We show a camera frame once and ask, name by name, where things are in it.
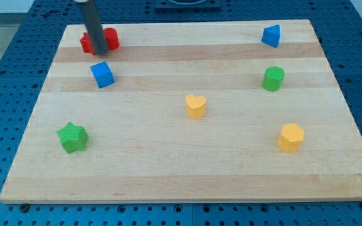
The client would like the yellow heart block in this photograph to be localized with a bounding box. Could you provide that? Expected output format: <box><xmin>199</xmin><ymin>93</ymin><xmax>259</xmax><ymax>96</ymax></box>
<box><xmin>185</xmin><ymin>94</ymin><xmax>207</xmax><ymax>119</ymax></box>

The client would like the light wooden board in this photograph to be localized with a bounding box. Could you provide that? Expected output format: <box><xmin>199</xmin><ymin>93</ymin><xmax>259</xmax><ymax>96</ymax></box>
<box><xmin>0</xmin><ymin>19</ymin><xmax>362</xmax><ymax>204</ymax></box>

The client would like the blue cube block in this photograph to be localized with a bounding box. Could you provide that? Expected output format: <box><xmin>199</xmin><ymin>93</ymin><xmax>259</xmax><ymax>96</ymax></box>
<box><xmin>90</xmin><ymin>62</ymin><xmax>115</xmax><ymax>89</ymax></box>

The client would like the green cylinder block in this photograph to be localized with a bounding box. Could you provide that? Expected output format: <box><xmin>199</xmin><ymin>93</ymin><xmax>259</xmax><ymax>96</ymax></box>
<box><xmin>262</xmin><ymin>66</ymin><xmax>285</xmax><ymax>92</ymax></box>

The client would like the red moon block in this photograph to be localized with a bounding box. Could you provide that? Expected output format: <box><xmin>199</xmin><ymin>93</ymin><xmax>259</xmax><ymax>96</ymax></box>
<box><xmin>80</xmin><ymin>28</ymin><xmax>120</xmax><ymax>55</ymax></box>

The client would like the green star block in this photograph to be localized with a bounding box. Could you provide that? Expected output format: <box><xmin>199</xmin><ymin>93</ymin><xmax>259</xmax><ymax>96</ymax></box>
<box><xmin>56</xmin><ymin>122</ymin><xmax>89</xmax><ymax>154</ymax></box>

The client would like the yellow pentagon block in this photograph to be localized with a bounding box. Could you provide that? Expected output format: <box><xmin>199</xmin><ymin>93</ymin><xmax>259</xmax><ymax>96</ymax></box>
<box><xmin>276</xmin><ymin>124</ymin><xmax>305</xmax><ymax>152</ymax></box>

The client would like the blue triangle block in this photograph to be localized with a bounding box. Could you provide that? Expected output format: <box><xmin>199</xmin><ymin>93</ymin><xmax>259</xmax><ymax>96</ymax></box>
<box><xmin>261</xmin><ymin>24</ymin><xmax>281</xmax><ymax>48</ymax></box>

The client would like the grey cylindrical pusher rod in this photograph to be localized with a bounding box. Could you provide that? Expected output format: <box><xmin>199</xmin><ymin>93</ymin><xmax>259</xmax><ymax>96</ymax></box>
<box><xmin>75</xmin><ymin>0</ymin><xmax>109</xmax><ymax>55</ymax></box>

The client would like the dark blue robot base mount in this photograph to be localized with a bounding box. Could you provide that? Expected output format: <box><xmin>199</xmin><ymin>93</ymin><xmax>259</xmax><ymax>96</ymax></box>
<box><xmin>155</xmin><ymin>0</ymin><xmax>222</xmax><ymax>12</ymax></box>

